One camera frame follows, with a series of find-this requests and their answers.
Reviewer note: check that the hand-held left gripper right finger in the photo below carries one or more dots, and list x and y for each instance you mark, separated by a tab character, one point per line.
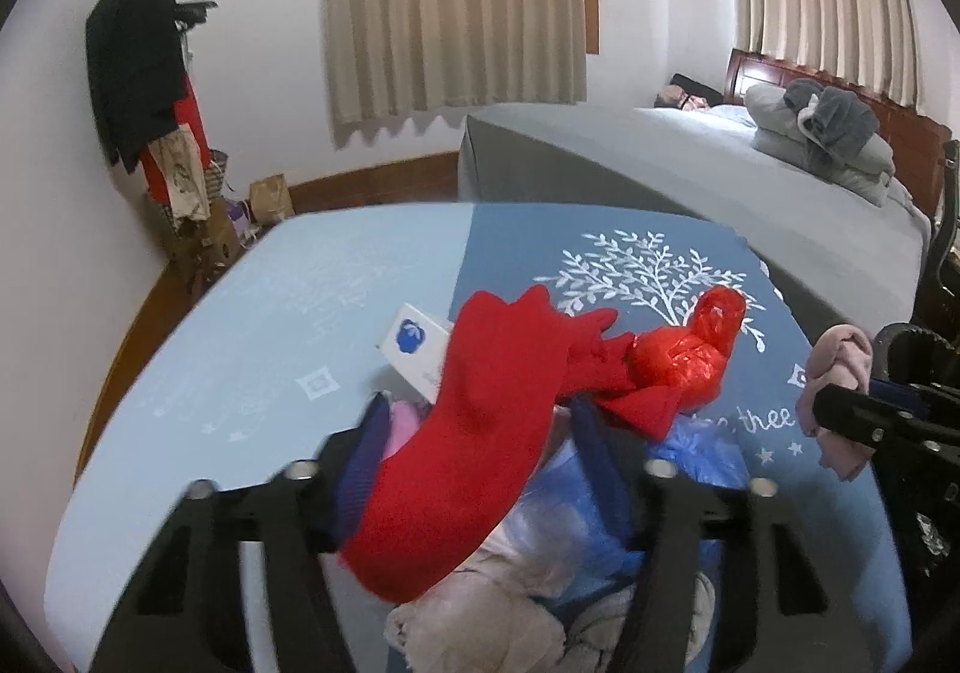
604	470

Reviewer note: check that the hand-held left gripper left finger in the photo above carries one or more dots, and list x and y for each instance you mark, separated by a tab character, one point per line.
356	485

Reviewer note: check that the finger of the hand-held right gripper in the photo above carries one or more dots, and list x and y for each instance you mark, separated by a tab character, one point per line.
900	394
862	414

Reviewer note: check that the black trash bin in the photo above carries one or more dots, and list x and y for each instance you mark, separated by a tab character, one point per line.
919	350

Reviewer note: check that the pink grey sock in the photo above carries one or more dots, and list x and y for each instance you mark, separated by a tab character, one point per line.
836	358

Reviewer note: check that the blue plastic bag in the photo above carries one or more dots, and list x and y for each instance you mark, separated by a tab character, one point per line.
697	452

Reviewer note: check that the red knit glove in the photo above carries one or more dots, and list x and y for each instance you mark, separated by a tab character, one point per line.
480	418

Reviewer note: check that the red plastic bag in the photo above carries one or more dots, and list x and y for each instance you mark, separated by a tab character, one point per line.
682	358

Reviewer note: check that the white box with blue print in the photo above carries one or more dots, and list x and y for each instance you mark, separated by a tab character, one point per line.
412	343

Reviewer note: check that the black metal chair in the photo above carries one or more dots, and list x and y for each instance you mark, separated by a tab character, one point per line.
946	230

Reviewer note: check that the light blue tablecloth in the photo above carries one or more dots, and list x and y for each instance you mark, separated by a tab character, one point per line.
225	343

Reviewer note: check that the dark blue printed tablecloth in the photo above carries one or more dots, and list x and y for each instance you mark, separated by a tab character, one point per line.
525	253

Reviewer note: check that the wooden headboard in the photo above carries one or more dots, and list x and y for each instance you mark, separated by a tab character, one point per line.
922	148

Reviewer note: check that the dark grey clothes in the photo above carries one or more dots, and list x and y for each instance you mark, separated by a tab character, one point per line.
840	118

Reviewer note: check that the folded grey duvet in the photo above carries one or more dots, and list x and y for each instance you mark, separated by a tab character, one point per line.
772	141

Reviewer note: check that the purple bag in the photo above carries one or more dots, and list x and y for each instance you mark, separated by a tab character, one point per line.
241	219

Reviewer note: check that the brown paper bag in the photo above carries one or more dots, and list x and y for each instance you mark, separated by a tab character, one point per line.
270	199

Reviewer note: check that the bed with grey sheet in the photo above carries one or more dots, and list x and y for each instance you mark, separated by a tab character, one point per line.
637	163

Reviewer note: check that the striped bag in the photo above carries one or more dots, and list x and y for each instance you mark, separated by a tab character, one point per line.
220	174

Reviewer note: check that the beige tote bag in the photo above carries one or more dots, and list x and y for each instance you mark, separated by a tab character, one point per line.
180	178

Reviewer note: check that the pink pouch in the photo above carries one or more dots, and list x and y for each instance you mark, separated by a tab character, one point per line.
675	99

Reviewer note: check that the black bag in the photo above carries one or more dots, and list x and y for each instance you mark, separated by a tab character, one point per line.
694	82

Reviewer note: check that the red garment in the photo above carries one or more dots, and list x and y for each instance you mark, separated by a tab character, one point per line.
196	118

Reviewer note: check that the black coat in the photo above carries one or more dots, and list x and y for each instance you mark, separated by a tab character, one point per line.
131	58

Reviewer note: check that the wide beige curtain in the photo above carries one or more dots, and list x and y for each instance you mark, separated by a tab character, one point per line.
450	6

